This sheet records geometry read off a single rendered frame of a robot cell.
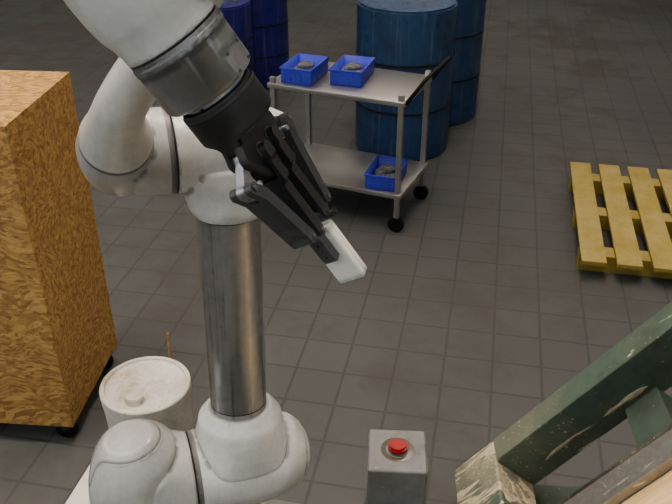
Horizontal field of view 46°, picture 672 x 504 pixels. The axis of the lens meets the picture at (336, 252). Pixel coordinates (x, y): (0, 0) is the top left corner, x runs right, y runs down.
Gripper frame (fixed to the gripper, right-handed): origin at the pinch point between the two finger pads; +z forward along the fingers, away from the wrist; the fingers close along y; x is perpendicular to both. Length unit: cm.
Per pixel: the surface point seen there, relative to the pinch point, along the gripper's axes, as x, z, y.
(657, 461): -9, 75, 24
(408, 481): 40, 78, 30
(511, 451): 23, 86, 39
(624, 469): -3, 77, 25
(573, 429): 10, 87, 43
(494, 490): 26, 87, 31
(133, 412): 154, 85, 77
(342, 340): 142, 158, 168
